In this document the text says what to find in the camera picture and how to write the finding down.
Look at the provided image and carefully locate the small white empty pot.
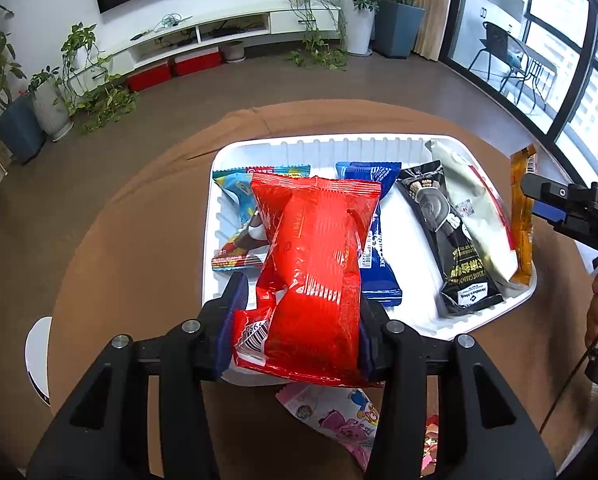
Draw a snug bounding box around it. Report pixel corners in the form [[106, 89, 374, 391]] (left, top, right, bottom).
[[221, 40, 246, 64]]

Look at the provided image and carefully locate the white balcony table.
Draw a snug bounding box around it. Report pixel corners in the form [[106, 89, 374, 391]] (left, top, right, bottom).
[[509, 42, 560, 113]]

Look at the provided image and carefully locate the blue snack packet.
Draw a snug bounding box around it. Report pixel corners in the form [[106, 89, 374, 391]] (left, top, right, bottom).
[[335, 161, 404, 307]]

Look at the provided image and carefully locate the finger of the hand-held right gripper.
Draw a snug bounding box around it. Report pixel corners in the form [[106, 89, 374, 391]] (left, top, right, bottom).
[[521, 172, 598, 211], [531, 200, 598, 248]]

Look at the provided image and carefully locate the pink cartoon snack packet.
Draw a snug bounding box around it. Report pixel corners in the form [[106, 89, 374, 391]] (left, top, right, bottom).
[[275, 384, 442, 478]]

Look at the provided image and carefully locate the bushy plant white planter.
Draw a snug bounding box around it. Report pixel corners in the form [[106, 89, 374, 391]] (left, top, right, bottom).
[[326, 0, 382, 57]]

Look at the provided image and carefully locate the teal yellow snack packet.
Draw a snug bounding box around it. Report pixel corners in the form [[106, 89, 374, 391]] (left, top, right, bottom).
[[211, 166, 312, 272]]

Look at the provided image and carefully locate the thin black cable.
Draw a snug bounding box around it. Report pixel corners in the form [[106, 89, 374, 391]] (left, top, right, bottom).
[[539, 310, 598, 433]]

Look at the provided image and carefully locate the small plant ribbed white pot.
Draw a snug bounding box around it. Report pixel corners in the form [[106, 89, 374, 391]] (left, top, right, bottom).
[[28, 65, 75, 142]]

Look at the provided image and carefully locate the orange snack packet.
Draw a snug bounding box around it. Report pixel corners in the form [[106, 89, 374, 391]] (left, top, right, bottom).
[[509, 144, 538, 286]]

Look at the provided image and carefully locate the black snack packet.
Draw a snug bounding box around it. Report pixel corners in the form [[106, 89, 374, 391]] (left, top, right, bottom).
[[396, 160, 504, 318]]

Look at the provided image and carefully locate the tall broadleaf plant blue planter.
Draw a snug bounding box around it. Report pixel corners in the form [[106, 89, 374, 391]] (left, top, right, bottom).
[[359, 0, 427, 59]]

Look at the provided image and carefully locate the cable bundle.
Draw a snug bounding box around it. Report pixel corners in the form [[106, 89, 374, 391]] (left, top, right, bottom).
[[151, 12, 195, 31]]

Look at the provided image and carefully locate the pothos vine plant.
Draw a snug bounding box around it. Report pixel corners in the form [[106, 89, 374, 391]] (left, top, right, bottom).
[[59, 22, 140, 136]]

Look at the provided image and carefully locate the tree plant blue planter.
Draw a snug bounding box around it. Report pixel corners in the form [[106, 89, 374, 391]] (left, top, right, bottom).
[[0, 4, 47, 165]]

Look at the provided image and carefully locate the black balcony chair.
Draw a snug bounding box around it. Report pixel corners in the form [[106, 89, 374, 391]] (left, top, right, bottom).
[[468, 21, 524, 106]]

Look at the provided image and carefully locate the white round stool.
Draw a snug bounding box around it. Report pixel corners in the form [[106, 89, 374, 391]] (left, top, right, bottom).
[[24, 316, 54, 407]]

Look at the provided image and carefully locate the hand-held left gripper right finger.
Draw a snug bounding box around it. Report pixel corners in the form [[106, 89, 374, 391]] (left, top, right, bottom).
[[359, 300, 557, 480]]

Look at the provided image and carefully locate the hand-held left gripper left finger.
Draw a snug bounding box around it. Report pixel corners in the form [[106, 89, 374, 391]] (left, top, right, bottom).
[[26, 272, 252, 480]]

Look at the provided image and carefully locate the large red snack packet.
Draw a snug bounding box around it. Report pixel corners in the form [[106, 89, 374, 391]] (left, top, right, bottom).
[[231, 172, 384, 390]]

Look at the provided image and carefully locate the beige curtain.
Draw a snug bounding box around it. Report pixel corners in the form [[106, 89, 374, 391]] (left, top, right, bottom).
[[414, 0, 457, 63]]

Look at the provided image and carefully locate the long cream snack packet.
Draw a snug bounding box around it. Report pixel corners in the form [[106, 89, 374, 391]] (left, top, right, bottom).
[[425, 139, 522, 288]]

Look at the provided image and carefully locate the glass balcony door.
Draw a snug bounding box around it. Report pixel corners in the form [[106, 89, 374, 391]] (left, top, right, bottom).
[[439, 0, 598, 181]]

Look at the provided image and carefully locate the round brown table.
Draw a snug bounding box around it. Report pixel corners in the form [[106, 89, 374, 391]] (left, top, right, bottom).
[[49, 101, 598, 480]]

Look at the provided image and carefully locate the white plastic tray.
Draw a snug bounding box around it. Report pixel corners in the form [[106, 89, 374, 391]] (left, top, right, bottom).
[[201, 133, 538, 386]]

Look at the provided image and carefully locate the white television cabinet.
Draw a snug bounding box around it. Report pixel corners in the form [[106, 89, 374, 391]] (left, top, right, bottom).
[[72, 4, 342, 78]]

